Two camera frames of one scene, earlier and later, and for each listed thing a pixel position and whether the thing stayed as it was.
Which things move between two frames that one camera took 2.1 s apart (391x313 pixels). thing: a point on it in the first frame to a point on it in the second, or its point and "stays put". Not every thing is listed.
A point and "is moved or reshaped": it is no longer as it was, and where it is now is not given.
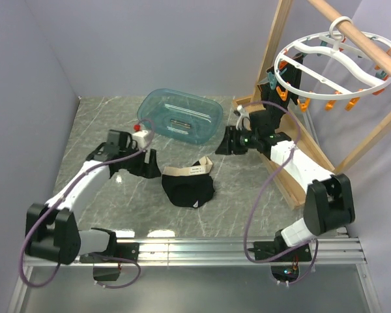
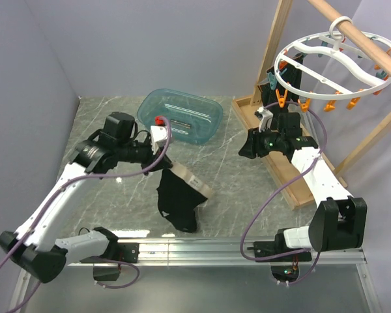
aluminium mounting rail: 208,252 stays put
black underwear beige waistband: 190,186 is moved or reshaped
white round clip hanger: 333,64 stays put
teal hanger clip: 272,80 stays put
